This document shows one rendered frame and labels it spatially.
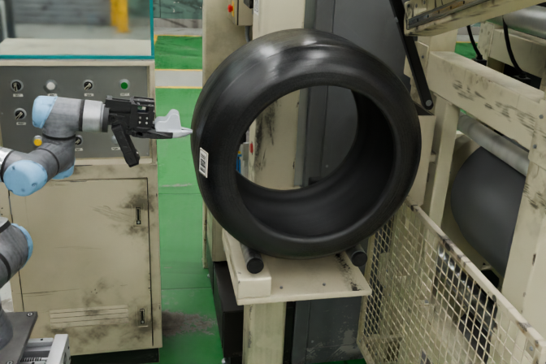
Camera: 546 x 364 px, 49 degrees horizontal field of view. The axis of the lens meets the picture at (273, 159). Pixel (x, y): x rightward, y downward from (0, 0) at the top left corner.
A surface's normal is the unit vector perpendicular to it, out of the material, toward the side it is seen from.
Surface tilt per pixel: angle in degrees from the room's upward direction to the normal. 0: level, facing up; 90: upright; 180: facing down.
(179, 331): 0
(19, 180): 90
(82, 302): 90
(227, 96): 63
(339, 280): 0
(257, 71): 52
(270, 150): 90
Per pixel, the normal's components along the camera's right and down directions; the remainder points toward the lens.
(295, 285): 0.04, -0.93
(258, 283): 0.19, 0.36
